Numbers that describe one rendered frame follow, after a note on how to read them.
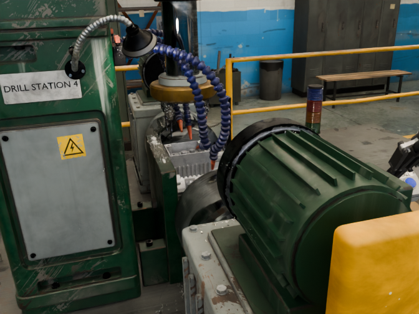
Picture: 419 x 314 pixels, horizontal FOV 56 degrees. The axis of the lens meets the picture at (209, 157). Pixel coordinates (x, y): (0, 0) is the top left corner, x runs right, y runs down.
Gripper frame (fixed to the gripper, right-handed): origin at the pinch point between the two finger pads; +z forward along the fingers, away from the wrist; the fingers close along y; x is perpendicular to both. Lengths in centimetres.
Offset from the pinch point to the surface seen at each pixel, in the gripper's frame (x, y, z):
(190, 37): -41, 43, -10
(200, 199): -1.4, 48.8, 0.0
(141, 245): -4, 61, 29
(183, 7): -45, 45, -16
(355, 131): -72, -72, 93
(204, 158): -21.0, 41.2, 15.8
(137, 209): -21, 60, 41
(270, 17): -437, -204, 303
